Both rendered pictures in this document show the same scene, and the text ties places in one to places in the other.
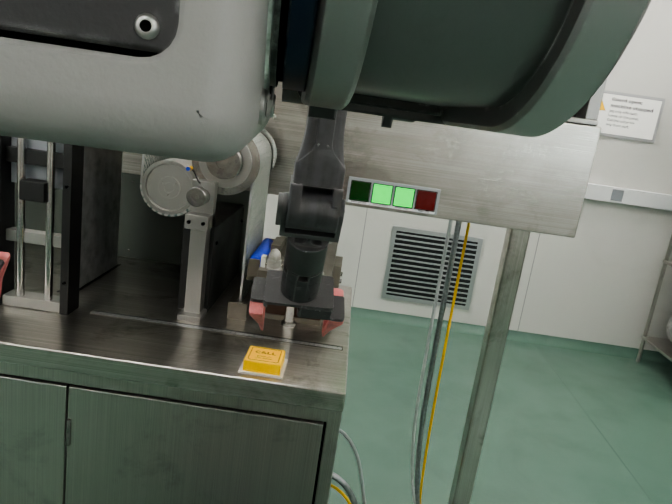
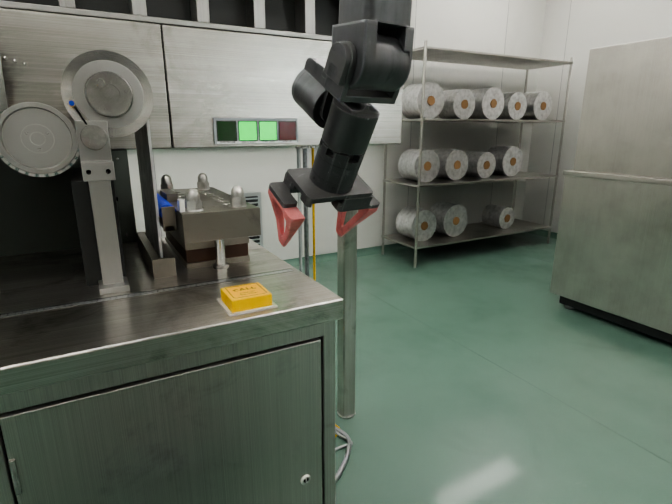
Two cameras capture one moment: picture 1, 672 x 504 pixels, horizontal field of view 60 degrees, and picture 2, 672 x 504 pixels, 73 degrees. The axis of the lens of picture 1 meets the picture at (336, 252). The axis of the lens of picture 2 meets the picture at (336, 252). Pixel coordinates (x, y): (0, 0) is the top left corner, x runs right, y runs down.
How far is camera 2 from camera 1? 49 cm
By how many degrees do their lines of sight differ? 29
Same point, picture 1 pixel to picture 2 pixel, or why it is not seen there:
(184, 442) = (180, 419)
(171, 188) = (41, 139)
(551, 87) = not seen: outside the picture
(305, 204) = (379, 48)
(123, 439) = (100, 450)
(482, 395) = (348, 294)
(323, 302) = (362, 188)
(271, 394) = (274, 325)
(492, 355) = (349, 259)
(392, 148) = (247, 84)
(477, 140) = not seen: hidden behind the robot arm
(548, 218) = (381, 130)
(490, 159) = not seen: hidden behind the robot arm
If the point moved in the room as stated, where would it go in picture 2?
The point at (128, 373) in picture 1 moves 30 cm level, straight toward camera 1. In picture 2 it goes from (96, 365) to (226, 467)
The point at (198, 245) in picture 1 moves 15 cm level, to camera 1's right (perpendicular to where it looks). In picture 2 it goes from (104, 201) to (190, 195)
